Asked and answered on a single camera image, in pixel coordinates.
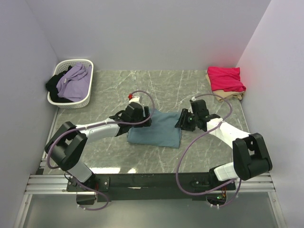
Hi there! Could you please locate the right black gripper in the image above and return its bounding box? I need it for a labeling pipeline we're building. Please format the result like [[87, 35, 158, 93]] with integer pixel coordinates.
[[175, 108, 199, 132]]

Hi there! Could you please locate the teal blue t shirt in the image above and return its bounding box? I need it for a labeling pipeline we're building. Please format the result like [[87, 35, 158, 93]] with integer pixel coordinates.
[[127, 109, 181, 149]]

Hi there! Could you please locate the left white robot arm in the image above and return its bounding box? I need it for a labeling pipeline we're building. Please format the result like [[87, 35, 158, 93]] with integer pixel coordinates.
[[45, 102, 152, 191]]

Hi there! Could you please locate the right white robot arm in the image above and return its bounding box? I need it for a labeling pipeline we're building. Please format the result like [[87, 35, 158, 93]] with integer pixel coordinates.
[[175, 100, 273, 191]]

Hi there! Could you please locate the folded tan t shirt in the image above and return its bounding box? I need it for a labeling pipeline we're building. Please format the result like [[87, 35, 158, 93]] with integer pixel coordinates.
[[205, 74, 245, 103]]

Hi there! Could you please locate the folded red t shirt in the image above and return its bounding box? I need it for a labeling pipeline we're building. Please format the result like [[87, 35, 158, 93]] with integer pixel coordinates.
[[207, 66, 247, 93]]

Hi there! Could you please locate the lilac t shirt in basket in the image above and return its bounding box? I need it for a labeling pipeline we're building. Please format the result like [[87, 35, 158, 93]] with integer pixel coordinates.
[[57, 63, 92, 102]]

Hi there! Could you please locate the black base beam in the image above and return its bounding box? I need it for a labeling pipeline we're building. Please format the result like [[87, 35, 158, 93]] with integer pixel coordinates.
[[66, 172, 238, 202]]

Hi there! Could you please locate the white plastic laundry basket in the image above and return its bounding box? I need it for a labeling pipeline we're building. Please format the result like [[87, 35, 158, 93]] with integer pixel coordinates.
[[46, 59, 94, 109]]

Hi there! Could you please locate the black garment in basket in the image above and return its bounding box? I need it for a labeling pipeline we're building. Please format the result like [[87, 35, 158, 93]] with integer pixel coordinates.
[[45, 66, 72, 103]]

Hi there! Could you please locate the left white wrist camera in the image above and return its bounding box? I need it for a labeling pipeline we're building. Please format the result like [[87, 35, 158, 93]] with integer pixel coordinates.
[[128, 94, 142, 105]]

